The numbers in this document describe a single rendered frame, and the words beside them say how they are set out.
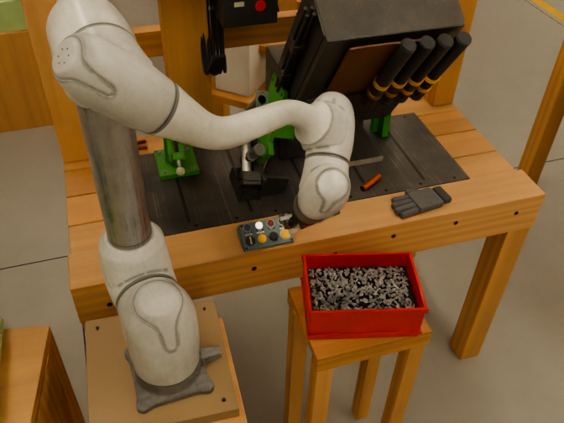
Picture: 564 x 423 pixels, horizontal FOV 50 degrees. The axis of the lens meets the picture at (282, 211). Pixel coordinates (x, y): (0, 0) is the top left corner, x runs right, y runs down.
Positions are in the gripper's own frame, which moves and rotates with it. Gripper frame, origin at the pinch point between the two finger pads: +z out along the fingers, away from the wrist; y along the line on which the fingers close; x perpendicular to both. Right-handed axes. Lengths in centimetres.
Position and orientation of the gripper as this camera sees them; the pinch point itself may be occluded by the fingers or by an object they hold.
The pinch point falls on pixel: (293, 226)
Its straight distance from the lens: 167.8
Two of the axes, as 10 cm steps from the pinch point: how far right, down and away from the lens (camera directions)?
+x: -2.3, -9.5, 2.0
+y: 9.6, -1.8, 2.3
